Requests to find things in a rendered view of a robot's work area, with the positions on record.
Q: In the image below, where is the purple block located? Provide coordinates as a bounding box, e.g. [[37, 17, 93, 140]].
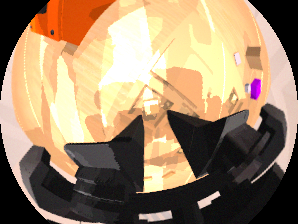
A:
[[250, 77, 262, 100]]

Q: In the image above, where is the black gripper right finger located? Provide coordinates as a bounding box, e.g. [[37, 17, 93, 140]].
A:
[[168, 109, 250, 179]]

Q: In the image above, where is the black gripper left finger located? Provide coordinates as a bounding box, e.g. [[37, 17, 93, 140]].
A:
[[64, 115, 145, 193]]

